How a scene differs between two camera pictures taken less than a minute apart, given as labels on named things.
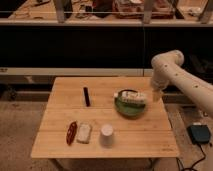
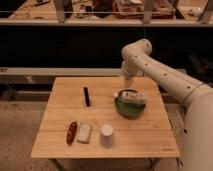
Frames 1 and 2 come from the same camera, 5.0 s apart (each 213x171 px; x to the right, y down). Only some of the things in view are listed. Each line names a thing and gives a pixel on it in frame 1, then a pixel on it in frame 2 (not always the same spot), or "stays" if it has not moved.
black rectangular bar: [86, 94] stays
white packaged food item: [131, 96] stays
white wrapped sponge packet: [84, 133] stays
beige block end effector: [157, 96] → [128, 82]
